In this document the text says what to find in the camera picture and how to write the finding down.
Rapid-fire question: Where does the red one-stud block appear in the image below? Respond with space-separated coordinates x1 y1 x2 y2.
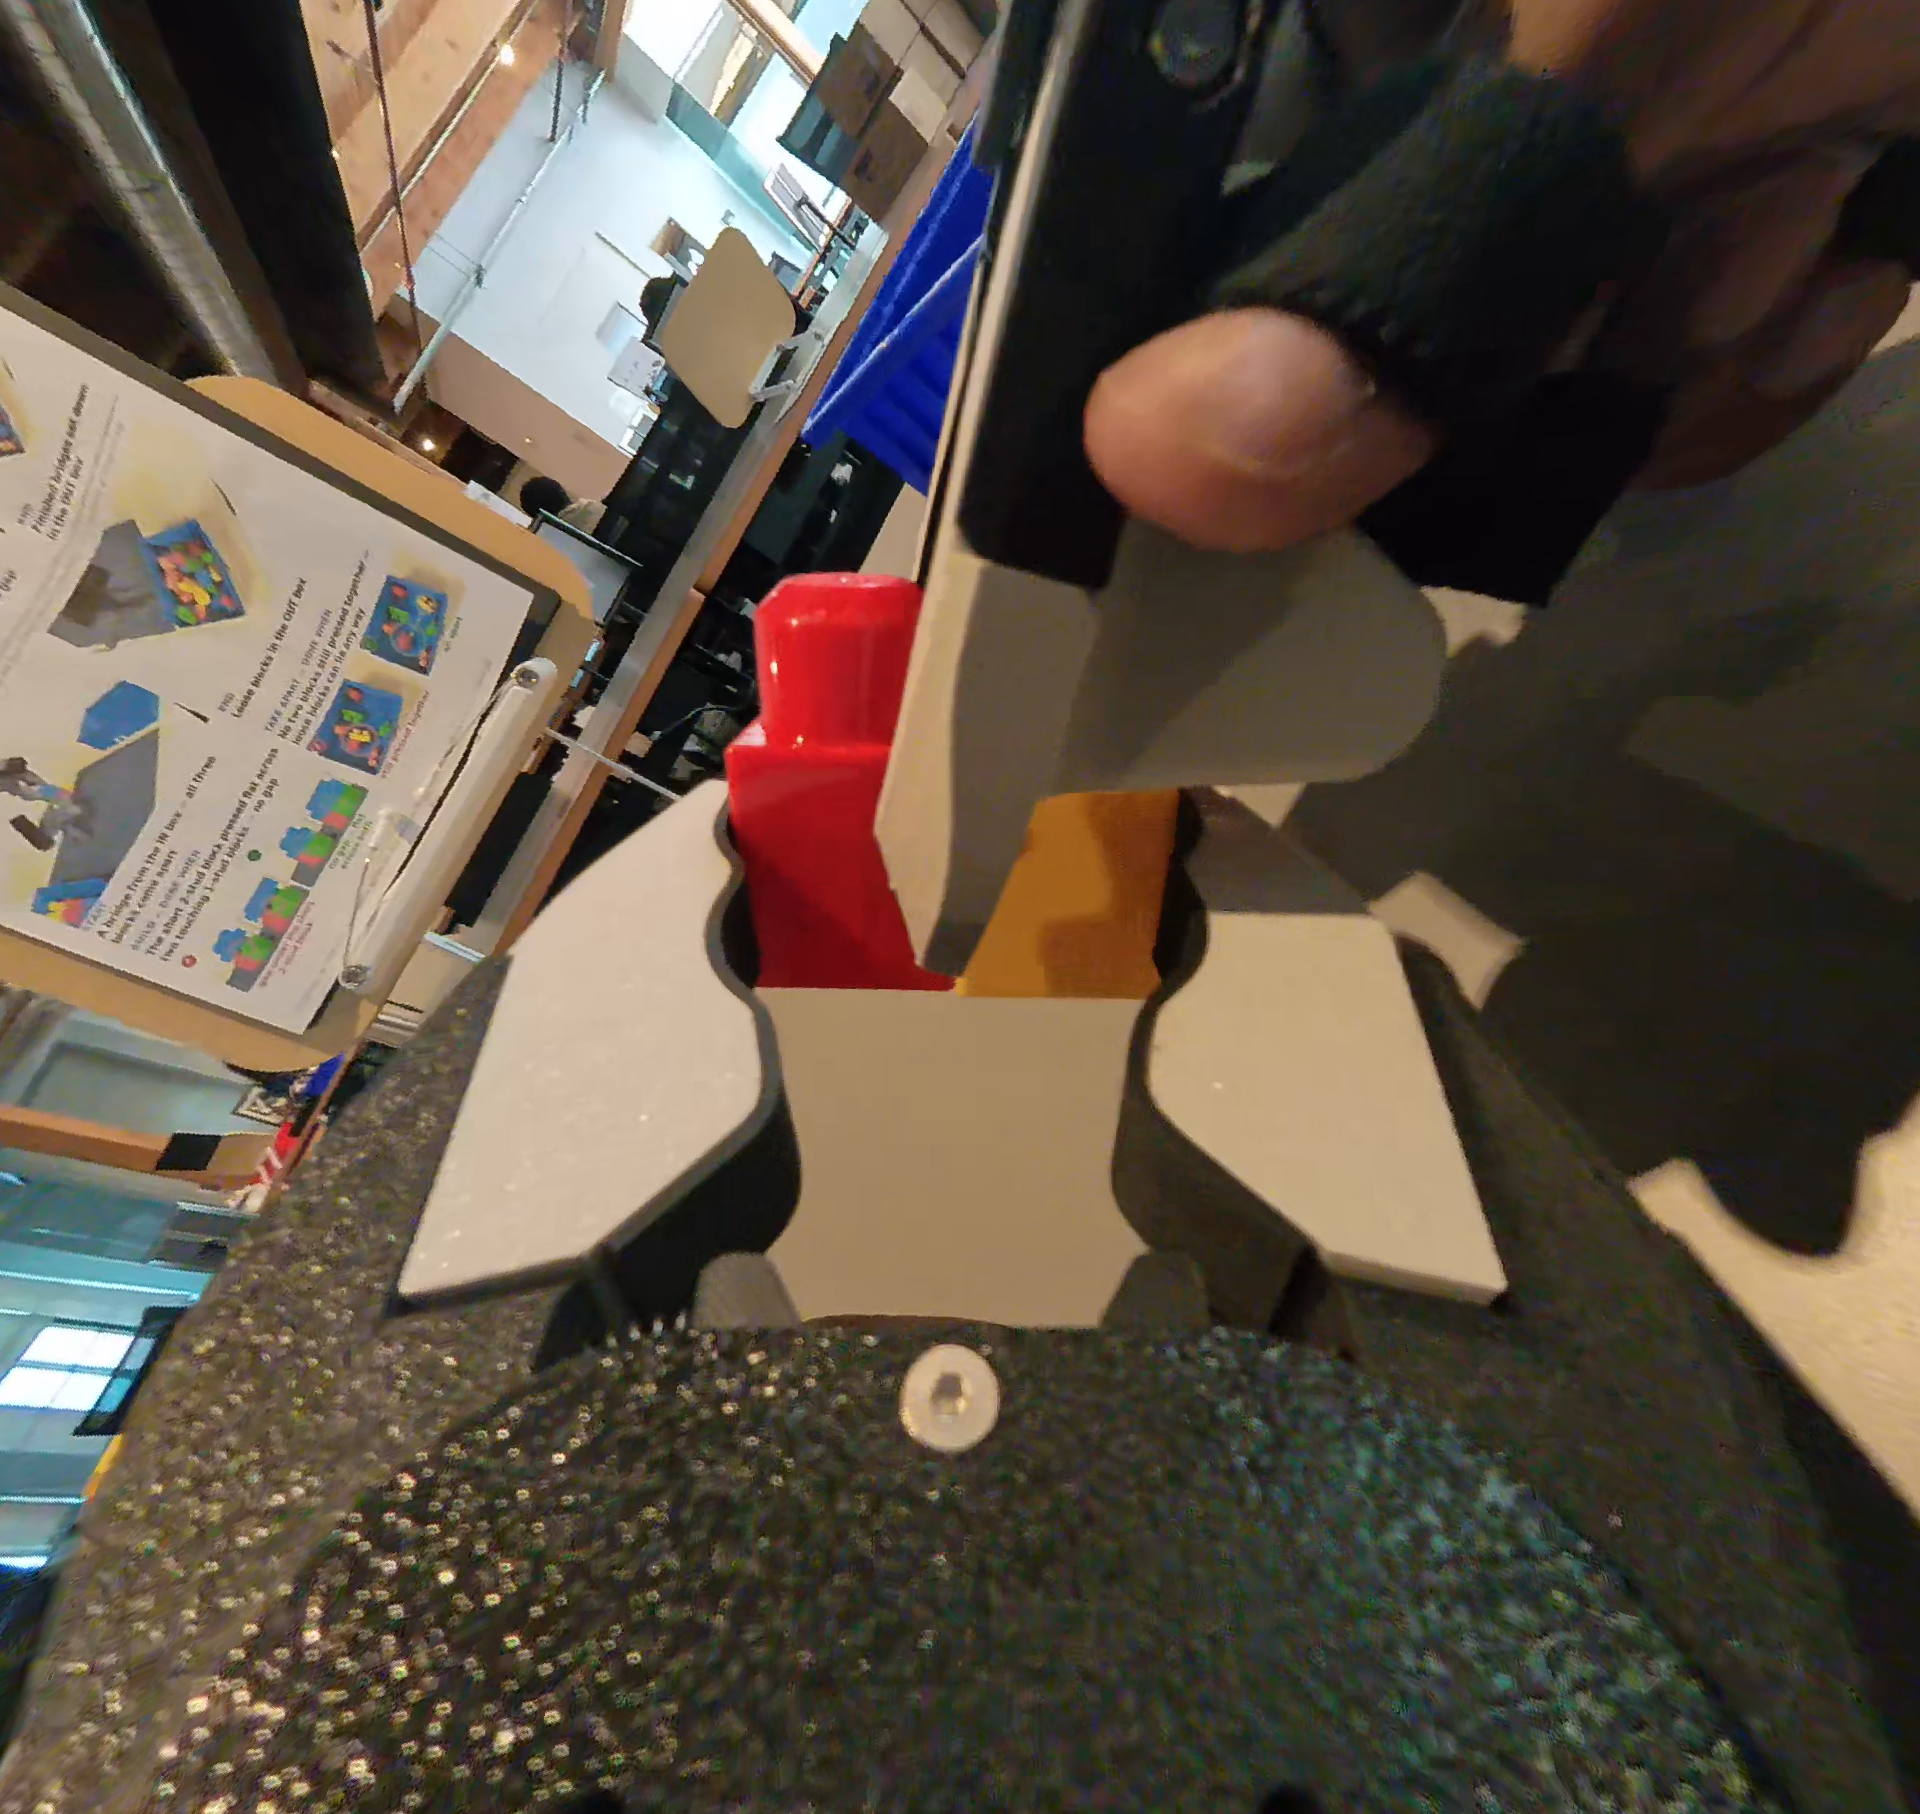
723 572 961 991

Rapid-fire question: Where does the person's right hand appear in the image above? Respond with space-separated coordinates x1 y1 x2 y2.
1085 0 1920 549

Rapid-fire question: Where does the beige board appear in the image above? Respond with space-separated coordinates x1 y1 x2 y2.
660 228 797 427

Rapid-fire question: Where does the instruction sheet on clipboard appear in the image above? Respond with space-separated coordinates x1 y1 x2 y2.
0 285 593 1072

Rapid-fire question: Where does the blue plastic bin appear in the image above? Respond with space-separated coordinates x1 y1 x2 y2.
801 120 1000 494

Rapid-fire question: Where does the black overhead panel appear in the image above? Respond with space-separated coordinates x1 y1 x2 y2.
106 0 379 389

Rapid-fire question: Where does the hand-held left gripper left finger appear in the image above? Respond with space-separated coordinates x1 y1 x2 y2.
393 777 804 1315

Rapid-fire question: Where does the stack of cardboard boxes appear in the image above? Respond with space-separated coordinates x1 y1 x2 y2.
812 0 1030 218

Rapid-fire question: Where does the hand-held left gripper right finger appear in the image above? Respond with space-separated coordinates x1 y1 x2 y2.
1115 786 1509 1319

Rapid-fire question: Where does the yellow one-stud block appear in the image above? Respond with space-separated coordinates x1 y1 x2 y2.
958 787 1187 1000

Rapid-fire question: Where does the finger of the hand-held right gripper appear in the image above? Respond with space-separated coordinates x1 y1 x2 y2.
1056 514 1449 792
874 492 1107 972

